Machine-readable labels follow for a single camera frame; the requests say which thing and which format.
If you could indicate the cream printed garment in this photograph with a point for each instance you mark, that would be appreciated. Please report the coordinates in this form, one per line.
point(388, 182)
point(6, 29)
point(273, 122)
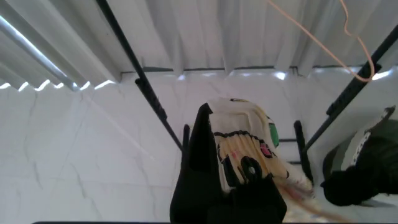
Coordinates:
point(242, 124)

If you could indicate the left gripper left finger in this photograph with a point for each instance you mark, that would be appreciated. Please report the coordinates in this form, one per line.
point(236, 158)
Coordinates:
point(196, 186)

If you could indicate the black garment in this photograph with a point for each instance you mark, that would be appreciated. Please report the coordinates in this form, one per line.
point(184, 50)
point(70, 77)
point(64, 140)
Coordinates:
point(357, 186)

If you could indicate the white curtain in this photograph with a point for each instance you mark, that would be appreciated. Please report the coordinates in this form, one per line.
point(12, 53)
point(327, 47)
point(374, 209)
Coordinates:
point(202, 31)

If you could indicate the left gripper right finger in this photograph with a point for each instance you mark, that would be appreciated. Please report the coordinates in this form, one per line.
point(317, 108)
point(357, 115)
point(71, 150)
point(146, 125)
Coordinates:
point(255, 205)

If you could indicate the black clothes rack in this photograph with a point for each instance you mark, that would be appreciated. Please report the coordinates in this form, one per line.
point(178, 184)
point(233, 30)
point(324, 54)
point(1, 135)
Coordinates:
point(149, 93)

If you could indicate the pink clothes hanger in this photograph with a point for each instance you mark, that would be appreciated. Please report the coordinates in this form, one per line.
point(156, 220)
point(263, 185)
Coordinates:
point(311, 36)

